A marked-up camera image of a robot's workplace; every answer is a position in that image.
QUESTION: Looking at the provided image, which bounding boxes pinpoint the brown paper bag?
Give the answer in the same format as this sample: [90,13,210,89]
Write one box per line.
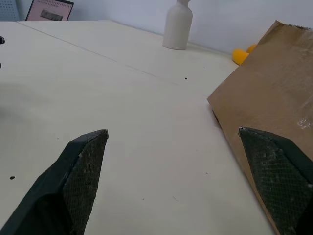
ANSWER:
[207,20,313,235]

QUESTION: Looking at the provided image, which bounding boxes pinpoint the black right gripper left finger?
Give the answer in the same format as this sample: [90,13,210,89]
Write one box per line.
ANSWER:
[0,129,109,235]

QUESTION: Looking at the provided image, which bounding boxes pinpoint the white ceramic vase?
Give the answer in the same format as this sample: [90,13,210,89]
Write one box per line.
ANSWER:
[162,0,193,51]

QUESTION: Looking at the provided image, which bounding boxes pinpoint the yellow banana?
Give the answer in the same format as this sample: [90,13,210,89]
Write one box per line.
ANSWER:
[231,48,250,66]

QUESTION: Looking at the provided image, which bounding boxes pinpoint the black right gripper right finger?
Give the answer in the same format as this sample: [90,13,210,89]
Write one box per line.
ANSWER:
[238,126,313,235]

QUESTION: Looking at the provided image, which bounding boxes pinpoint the open laptop computer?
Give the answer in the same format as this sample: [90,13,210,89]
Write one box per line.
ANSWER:
[25,0,75,22]

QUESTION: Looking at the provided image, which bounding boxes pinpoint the white perforated panel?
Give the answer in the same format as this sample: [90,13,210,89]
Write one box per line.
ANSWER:
[0,0,21,22]

